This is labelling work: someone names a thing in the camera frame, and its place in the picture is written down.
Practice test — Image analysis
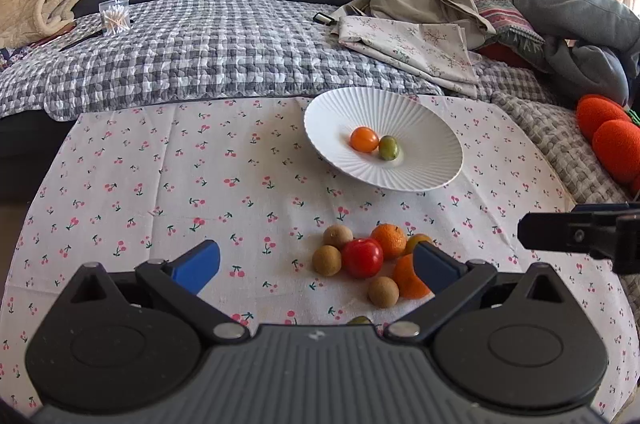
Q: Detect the yellow-orange tomato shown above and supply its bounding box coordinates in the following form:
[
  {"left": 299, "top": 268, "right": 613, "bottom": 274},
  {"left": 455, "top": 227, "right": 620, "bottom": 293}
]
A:
[{"left": 404, "top": 233, "right": 433, "bottom": 255}]

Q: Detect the orange mandarin with leaf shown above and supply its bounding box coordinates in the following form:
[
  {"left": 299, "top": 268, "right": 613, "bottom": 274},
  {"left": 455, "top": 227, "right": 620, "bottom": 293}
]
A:
[{"left": 370, "top": 224, "right": 408, "bottom": 262}]

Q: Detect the red tomato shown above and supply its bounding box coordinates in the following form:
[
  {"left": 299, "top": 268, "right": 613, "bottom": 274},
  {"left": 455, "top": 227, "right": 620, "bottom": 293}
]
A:
[{"left": 342, "top": 239, "right": 384, "bottom": 279}]

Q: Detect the brown longan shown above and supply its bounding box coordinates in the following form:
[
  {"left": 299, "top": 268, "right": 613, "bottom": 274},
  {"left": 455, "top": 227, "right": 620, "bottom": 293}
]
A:
[
  {"left": 367, "top": 277, "right": 400, "bottom": 309},
  {"left": 312, "top": 245, "right": 342, "bottom": 277},
  {"left": 322, "top": 224, "right": 354, "bottom": 250}
]

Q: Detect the orange plush toy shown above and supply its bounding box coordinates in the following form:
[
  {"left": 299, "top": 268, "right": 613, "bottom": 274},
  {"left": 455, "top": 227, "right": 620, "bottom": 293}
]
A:
[{"left": 576, "top": 95, "right": 640, "bottom": 196}]

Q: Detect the cherry print tablecloth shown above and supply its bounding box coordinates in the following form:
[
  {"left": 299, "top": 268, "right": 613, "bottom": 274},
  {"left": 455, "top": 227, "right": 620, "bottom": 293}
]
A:
[{"left": 1, "top": 97, "right": 639, "bottom": 418}]

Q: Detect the white ribbed plate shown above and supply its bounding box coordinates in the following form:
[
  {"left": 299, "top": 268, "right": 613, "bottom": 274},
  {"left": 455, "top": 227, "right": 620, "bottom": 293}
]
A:
[{"left": 304, "top": 87, "right": 463, "bottom": 192}]

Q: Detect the green cherry tomato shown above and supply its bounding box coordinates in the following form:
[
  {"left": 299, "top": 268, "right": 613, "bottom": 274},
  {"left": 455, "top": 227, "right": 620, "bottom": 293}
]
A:
[{"left": 378, "top": 136, "right": 399, "bottom": 162}]

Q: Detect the orange cherry tomato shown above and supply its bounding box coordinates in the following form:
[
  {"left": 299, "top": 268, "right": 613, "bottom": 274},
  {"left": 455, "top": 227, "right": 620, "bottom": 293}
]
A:
[{"left": 349, "top": 126, "right": 380, "bottom": 153}]

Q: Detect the grey hoodie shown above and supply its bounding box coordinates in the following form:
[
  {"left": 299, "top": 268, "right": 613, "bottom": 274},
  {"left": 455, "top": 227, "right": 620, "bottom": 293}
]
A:
[{"left": 513, "top": 0, "right": 639, "bottom": 106}]

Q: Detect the floral folded cloth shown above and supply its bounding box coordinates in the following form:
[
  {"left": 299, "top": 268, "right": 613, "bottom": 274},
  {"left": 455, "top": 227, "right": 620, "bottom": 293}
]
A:
[{"left": 332, "top": 16, "right": 480, "bottom": 98}]

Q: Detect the grey checkered quilt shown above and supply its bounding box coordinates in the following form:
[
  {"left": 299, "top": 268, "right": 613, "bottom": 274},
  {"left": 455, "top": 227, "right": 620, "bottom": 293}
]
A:
[{"left": 0, "top": 0, "right": 637, "bottom": 205}]

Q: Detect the black pen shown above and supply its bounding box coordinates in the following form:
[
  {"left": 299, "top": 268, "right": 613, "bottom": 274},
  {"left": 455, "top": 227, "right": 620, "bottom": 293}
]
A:
[{"left": 59, "top": 30, "right": 104, "bottom": 52}]

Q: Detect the striped patterned cushion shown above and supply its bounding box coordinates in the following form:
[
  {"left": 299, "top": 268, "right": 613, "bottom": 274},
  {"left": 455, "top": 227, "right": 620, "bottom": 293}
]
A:
[{"left": 472, "top": 0, "right": 544, "bottom": 58}]

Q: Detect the bag of cotton swabs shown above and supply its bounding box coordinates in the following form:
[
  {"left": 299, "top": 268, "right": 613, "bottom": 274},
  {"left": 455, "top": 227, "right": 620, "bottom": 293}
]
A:
[{"left": 99, "top": 0, "right": 131, "bottom": 36}]

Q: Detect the beige canvas bag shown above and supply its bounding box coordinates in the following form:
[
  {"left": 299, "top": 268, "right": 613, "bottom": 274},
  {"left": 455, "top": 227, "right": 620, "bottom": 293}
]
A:
[{"left": 334, "top": 0, "right": 497, "bottom": 49}]

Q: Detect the small black device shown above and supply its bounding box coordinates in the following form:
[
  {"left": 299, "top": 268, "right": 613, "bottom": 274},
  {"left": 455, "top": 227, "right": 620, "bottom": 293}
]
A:
[{"left": 312, "top": 12, "right": 336, "bottom": 26}]

